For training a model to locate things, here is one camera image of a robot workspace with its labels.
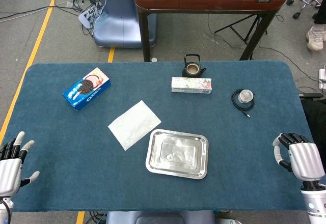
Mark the person black trouser leg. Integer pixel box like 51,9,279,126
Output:
313,4,326,25

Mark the silver metal tray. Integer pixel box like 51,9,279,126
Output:
145,128,209,180

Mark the grey blue robot torso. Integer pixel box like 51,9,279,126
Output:
105,210,217,224

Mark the long thin floor cable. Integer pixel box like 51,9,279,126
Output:
0,0,77,21

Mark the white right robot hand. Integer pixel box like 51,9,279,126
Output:
272,132,326,183

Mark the floral toothpaste box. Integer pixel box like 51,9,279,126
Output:
171,76,213,94

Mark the blue Oreo cookie box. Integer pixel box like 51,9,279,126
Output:
62,67,112,111

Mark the white paper sheet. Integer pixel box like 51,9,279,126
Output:
107,100,162,151

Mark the blue table cloth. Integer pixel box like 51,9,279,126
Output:
0,61,316,212

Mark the brown mahjong table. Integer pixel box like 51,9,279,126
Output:
134,0,288,62

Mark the white power strip with plugs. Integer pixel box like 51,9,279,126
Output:
78,4,100,29

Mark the white wall power strip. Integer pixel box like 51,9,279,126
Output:
318,68,326,90

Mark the small clear round container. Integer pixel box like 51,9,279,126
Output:
238,89,253,103

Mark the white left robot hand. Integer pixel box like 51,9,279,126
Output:
0,131,41,198

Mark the black cast iron teapot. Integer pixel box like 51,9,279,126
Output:
181,53,207,78

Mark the black folding tripod stand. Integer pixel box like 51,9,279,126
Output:
214,14,268,45

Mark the white sneaker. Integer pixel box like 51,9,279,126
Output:
306,25,326,51

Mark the coiled black usb cable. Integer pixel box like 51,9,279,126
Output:
231,88,256,118

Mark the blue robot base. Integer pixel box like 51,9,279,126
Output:
93,0,157,48

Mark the black flat bar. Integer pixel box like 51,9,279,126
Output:
298,93,324,99

